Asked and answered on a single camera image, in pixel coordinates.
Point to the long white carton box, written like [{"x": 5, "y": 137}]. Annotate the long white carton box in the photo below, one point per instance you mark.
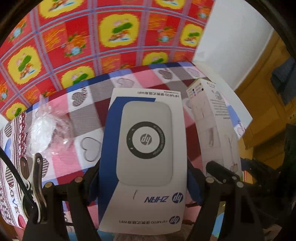
[{"x": 217, "y": 138}]

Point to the clear plastic bag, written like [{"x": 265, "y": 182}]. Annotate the clear plastic bag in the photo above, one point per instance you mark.
[{"x": 51, "y": 131}]

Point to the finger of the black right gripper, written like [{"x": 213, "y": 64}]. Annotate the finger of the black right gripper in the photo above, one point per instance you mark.
[{"x": 221, "y": 173}]

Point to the white HP product box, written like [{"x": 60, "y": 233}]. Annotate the white HP product box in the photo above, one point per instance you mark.
[{"x": 143, "y": 163}]

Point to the red floral patterned sheet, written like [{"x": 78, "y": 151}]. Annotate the red floral patterned sheet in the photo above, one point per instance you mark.
[{"x": 47, "y": 46}]

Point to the metal spring clip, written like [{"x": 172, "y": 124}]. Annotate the metal spring clip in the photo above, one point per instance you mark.
[{"x": 33, "y": 196}]

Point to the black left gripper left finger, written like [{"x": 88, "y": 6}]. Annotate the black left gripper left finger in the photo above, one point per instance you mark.
[{"x": 92, "y": 182}]

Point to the plaid heart bed blanket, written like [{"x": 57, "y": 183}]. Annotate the plaid heart bed blanket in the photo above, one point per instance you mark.
[{"x": 86, "y": 105}]

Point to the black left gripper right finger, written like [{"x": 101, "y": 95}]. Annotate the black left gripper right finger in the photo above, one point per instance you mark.
[{"x": 193, "y": 186}]

